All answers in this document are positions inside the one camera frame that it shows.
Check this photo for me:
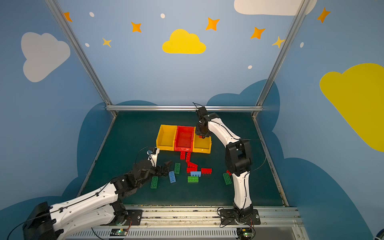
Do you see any red lego brick stack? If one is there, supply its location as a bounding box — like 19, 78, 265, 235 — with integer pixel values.
187, 162, 198, 174

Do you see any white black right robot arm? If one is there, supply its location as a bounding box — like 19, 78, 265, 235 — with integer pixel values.
196, 106, 253, 215

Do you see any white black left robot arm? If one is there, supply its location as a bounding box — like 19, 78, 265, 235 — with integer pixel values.
23, 160, 172, 240

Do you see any green lego brick centre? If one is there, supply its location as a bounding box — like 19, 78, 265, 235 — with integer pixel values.
174, 163, 181, 175

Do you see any green lego brick left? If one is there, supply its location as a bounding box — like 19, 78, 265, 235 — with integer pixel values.
151, 176, 159, 189

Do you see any right yellow plastic bin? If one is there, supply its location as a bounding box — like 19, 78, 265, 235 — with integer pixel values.
193, 134, 212, 154

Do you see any yellow plastic bin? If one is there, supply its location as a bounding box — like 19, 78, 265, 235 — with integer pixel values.
156, 125, 178, 152
193, 134, 212, 154

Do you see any red plastic bin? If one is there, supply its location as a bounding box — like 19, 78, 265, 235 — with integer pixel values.
174, 126, 195, 152

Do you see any left yellow plastic bin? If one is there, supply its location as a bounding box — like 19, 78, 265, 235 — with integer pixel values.
156, 125, 178, 152

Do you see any bright green lego brick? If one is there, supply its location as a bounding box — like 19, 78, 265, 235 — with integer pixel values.
187, 176, 199, 183

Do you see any light blue lego brick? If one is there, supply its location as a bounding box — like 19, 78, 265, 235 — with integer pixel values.
190, 171, 202, 177

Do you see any green lego brick far right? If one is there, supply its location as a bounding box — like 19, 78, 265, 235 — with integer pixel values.
223, 173, 232, 186

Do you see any left controller board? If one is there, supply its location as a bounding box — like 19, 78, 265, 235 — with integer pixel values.
110, 229, 129, 237

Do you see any controller board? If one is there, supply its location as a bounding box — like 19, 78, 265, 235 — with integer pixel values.
110, 229, 129, 237
236, 228, 255, 240

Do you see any right controller board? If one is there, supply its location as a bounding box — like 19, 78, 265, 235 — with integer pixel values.
236, 228, 255, 240

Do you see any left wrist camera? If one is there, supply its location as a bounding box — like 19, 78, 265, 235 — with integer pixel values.
147, 147, 160, 167

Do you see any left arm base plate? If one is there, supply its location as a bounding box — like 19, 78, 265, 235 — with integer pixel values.
108, 209, 143, 226

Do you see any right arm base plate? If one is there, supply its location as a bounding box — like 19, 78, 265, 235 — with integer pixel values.
217, 207, 261, 227

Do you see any horizontal aluminium frame rail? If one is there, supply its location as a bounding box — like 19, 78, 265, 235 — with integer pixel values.
106, 105, 263, 112

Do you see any aluminium front mounting rail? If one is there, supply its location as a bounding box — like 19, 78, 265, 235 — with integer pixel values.
68, 205, 309, 240

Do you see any right aluminium frame post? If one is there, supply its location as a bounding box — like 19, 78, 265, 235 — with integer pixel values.
252, 0, 311, 120

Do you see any aluminium frame post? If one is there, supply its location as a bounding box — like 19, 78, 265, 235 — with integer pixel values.
252, 0, 311, 120
45, 0, 113, 107

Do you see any left aluminium frame post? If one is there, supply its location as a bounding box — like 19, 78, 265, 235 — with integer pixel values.
45, 0, 113, 107

